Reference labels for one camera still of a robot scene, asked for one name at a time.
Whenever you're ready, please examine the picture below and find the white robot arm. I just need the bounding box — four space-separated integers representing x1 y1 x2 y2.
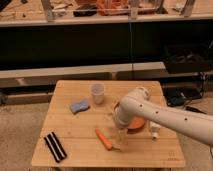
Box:
113 86 213 147

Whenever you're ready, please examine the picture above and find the translucent ceramic cup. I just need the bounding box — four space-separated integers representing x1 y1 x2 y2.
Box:
90 82 105 104

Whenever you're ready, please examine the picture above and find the orange plate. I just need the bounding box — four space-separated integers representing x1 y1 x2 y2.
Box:
128 117 145 131

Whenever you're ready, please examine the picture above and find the white squeeze bottle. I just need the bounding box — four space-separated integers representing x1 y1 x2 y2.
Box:
149 121 161 140

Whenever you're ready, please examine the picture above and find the wooden table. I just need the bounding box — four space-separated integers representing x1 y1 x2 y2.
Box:
31 80 185 168

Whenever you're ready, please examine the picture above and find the blue sponge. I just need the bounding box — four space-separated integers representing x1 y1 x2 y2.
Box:
70 100 90 114

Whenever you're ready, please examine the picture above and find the black box on floor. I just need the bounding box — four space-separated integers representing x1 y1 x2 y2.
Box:
164 88 201 107

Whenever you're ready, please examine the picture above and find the orange object on shelf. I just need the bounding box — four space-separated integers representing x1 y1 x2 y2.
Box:
96 0 129 16

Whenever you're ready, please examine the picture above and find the metal shelf rail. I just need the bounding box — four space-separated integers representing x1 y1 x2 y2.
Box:
0 62 166 88

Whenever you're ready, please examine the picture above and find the black cable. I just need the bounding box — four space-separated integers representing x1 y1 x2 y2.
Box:
184 105 209 115

